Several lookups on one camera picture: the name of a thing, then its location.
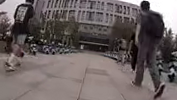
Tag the grey paved plaza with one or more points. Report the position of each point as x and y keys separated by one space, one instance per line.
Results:
x=84 y=86

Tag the large curved grey building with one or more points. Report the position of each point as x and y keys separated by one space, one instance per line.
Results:
x=91 y=16

